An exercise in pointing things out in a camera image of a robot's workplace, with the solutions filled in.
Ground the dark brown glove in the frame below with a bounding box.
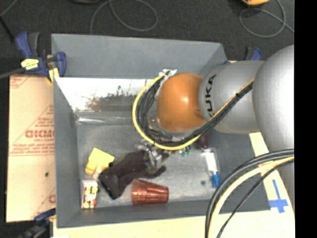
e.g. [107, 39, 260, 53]
[98, 149, 167, 200]

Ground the copper ribbed cup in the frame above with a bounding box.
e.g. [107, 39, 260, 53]
[130, 178, 170, 206]

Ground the yellow plastic piece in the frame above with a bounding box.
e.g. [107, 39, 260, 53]
[85, 147, 115, 176]

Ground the clear packet with blue cap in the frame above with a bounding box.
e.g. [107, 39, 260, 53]
[202, 148, 221, 189]

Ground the white box red yellow print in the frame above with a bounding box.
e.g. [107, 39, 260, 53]
[80, 178, 100, 209]

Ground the grey metal bin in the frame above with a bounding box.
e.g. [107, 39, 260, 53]
[51, 33, 271, 228]

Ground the brown cardboard board red print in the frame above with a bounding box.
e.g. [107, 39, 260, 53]
[5, 74, 57, 223]

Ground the black cylinder on white bracket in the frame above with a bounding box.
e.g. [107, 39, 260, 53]
[198, 133, 209, 149]

